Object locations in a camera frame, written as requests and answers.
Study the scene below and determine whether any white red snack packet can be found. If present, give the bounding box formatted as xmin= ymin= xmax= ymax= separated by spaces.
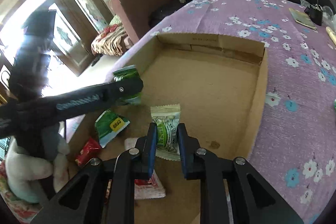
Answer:
xmin=123 ymin=137 xmax=166 ymax=200

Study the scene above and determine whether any green bag yellow label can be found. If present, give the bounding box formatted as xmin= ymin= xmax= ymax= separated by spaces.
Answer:
xmin=94 ymin=110 xmax=130 ymax=148

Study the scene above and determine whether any small red candy packet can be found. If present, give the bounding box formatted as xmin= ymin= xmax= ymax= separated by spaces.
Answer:
xmin=75 ymin=137 xmax=102 ymax=167

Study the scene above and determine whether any cream green snack packet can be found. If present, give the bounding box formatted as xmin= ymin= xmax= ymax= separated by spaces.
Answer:
xmin=150 ymin=104 xmax=181 ymax=161

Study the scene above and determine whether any dark green foil bag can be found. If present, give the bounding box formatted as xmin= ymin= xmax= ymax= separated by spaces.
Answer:
xmin=113 ymin=65 xmax=142 ymax=105

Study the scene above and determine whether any white gloved left hand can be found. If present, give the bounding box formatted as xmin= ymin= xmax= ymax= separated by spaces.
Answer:
xmin=5 ymin=123 xmax=70 ymax=205

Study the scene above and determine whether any purple floral tablecloth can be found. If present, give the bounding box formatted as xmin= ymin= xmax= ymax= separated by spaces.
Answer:
xmin=105 ymin=0 xmax=336 ymax=224

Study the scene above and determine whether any shallow cardboard box tray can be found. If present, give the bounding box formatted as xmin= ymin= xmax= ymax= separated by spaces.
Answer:
xmin=65 ymin=32 xmax=269 ymax=224

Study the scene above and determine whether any floral blanket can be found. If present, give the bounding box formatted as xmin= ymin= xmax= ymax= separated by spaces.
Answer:
xmin=91 ymin=15 xmax=131 ymax=56

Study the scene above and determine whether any brown armchair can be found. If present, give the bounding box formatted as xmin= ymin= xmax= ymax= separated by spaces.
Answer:
xmin=110 ymin=0 xmax=173 ymax=43

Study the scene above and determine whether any cream lotion tube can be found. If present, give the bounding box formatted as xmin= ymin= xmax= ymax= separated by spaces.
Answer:
xmin=326 ymin=27 xmax=336 ymax=45

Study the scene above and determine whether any olive green notebook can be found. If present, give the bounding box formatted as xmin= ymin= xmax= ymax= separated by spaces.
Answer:
xmin=289 ymin=8 xmax=317 ymax=30

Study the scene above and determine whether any black pen cup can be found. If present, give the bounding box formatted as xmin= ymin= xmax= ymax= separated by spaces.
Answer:
xmin=304 ymin=3 xmax=323 ymax=26

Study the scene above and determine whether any clear plastic cup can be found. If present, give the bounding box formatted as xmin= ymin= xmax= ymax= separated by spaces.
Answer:
xmin=322 ymin=6 xmax=334 ymax=21

